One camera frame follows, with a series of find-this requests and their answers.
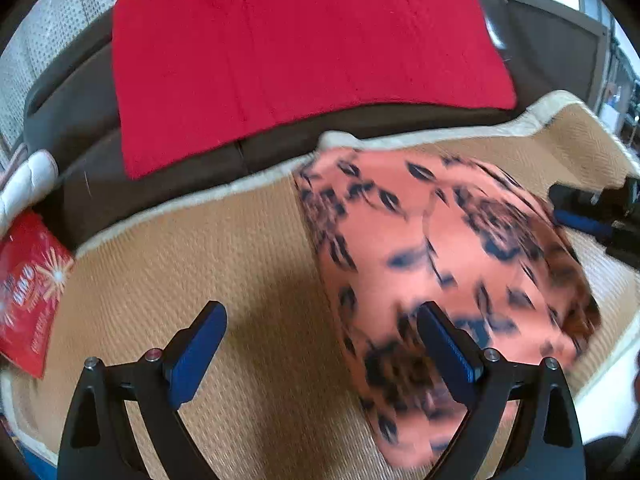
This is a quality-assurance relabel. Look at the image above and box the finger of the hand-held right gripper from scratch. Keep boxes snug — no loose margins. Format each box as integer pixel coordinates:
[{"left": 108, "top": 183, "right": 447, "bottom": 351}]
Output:
[{"left": 548, "top": 183, "right": 616, "bottom": 242}]

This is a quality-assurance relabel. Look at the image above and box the woven bamboo mat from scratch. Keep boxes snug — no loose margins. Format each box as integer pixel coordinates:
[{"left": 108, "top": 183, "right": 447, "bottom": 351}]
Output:
[{"left": 0, "top": 91, "right": 640, "bottom": 480}]

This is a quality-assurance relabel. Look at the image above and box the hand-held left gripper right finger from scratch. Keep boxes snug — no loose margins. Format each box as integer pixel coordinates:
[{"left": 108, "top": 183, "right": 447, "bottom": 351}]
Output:
[{"left": 417, "top": 302, "right": 586, "bottom": 480}]

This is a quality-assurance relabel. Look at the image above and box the beige dotted curtain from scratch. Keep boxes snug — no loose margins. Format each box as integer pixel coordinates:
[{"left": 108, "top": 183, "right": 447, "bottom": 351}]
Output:
[{"left": 0, "top": 0, "right": 172, "bottom": 153}]

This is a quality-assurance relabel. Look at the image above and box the brown leather sofa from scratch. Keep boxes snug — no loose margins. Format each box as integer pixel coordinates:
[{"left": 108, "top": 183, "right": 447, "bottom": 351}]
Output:
[{"left": 22, "top": 0, "right": 603, "bottom": 257}]

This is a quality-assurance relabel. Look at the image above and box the red gift bag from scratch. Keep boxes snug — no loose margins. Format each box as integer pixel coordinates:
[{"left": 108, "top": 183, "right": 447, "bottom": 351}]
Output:
[{"left": 0, "top": 210, "right": 76, "bottom": 381}]

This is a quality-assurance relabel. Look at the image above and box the red blanket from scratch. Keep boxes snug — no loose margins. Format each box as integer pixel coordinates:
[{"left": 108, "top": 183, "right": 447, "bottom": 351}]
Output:
[{"left": 111, "top": 0, "right": 519, "bottom": 181}]

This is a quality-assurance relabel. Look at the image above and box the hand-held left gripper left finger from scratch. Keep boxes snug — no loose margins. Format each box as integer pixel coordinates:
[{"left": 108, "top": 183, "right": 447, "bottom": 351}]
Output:
[{"left": 57, "top": 301, "right": 229, "bottom": 480}]

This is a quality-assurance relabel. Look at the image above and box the white plush toy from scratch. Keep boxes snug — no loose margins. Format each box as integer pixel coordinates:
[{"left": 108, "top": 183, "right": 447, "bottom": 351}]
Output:
[{"left": 0, "top": 150, "right": 62, "bottom": 232}]

